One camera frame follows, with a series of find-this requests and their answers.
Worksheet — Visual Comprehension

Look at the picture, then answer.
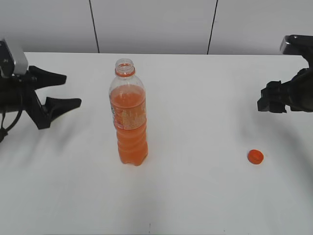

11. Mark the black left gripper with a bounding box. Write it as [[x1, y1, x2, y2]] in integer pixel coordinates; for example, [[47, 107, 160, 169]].
[[0, 66, 82, 129]]

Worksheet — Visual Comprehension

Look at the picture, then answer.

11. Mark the orange soda plastic bottle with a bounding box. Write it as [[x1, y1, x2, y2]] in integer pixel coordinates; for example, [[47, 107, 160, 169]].
[[109, 58, 148, 166]]

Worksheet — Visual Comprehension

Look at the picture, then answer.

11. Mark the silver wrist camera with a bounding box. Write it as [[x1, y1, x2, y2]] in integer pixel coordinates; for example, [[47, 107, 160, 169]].
[[280, 34, 313, 56], [0, 38, 28, 78]]

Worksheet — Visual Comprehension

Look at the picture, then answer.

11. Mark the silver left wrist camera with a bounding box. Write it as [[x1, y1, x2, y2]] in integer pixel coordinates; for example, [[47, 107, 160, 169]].
[[0, 38, 28, 78]]

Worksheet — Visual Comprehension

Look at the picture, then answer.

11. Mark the orange bottle cap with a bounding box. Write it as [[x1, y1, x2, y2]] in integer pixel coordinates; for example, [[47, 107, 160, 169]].
[[247, 149, 264, 165]]

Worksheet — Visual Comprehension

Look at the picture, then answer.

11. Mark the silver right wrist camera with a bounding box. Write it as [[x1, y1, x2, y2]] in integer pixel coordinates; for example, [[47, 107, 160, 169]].
[[280, 34, 313, 56]]

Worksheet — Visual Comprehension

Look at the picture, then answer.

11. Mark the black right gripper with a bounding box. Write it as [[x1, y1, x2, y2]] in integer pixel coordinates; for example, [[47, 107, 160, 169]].
[[257, 56, 313, 113]]

